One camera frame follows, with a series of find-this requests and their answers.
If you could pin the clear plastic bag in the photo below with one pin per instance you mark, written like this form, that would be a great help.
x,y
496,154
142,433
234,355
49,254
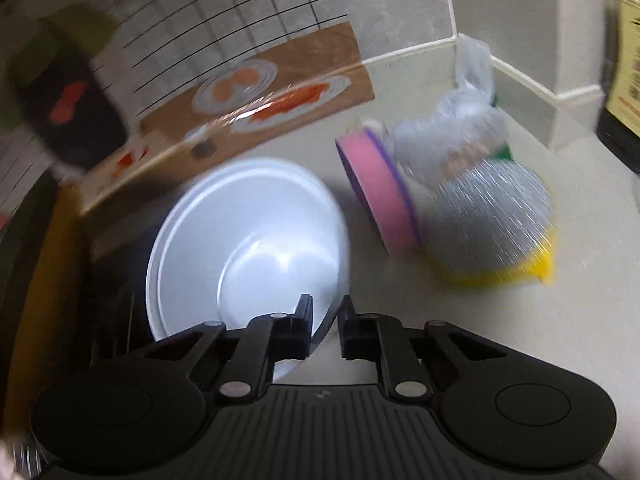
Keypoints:
x,y
450,125

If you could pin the cartoon chef wall sticker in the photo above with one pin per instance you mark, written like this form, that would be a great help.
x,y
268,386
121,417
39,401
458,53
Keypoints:
x,y
280,75

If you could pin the dark soy sauce bottle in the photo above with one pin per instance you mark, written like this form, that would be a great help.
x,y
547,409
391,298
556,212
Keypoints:
x,y
622,110

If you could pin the white round bowl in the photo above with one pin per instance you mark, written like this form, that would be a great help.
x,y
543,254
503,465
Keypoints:
x,y
240,240

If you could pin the pink sponge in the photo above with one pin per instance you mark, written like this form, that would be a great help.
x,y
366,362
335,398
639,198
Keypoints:
x,y
380,190

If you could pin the black gas stove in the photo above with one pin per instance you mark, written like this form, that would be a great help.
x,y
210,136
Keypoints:
x,y
115,300

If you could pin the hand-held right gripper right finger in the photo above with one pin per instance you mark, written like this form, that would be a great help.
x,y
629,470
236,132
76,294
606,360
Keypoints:
x,y
346,320

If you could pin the yellow sponge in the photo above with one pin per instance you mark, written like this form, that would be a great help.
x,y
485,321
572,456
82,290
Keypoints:
x,y
530,274

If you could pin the steel wool scourer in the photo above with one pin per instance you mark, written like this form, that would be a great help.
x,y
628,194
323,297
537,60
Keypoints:
x,y
490,215

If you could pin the green scouring pad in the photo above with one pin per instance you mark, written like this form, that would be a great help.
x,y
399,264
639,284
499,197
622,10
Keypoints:
x,y
506,152

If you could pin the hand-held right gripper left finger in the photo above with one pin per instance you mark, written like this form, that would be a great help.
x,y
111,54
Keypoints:
x,y
305,317

